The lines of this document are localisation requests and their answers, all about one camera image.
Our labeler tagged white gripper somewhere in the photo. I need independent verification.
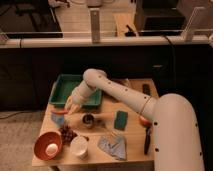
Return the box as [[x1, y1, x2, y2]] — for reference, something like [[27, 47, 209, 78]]
[[64, 81, 95, 114]]

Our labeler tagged red orange pepper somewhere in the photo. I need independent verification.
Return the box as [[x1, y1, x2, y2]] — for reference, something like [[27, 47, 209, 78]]
[[51, 109, 68, 115]]

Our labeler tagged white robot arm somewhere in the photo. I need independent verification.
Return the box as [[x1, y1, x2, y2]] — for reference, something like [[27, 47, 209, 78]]
[[65, 69, 205, 171]]

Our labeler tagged blue plastic cup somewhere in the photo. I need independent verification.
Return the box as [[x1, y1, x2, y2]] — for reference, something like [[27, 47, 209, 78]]
[[51, 114, 65, 126]]

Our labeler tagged small metal cup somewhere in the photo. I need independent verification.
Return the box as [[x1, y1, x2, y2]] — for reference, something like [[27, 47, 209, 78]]
[[82, 114, 94, 129]]

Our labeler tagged white cup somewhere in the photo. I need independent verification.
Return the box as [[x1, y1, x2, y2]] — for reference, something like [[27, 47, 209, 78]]
[[70, 136, 88, 159]]

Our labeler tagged green plastic tray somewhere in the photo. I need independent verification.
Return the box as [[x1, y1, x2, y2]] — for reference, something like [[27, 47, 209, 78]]
[[49, 74, 102, 109]]

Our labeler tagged bunch of dark grapes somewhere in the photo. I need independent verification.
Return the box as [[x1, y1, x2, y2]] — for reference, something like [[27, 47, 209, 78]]
[[59, 125, 77, 145]]

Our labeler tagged orange bowl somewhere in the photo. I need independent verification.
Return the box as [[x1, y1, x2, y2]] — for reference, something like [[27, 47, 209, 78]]
[[34, 132, 62, 161]]

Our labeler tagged gold metal fork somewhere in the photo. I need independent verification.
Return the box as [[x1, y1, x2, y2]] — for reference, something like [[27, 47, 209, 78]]
[[107, 131, 116, 137]]

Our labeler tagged white egg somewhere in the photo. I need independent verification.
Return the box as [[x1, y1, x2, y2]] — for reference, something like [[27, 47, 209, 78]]
[[45, 143, 58, 156]]

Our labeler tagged green sponge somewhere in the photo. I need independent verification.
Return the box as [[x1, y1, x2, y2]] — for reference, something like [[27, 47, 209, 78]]
[[114, 111, 128, 130]]

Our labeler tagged corn cob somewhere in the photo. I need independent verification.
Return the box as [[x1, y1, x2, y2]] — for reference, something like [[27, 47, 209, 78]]
[[123, 79, 132, 88]]

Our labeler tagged blue cloth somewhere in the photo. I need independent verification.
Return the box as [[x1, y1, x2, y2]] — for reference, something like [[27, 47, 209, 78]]
[[97, 135, 127, 161]]

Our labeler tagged orange apple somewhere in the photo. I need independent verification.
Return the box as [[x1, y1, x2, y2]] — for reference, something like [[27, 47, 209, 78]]
[[139, 116, 152, 127]]

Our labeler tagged white railing bar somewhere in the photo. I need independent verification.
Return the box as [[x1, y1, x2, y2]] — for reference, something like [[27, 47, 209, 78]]
[[0, 35, 213, 49]]

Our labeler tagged black handled knife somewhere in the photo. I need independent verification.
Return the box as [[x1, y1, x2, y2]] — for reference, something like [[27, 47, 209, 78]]
[[144, 127, 151, 155]]

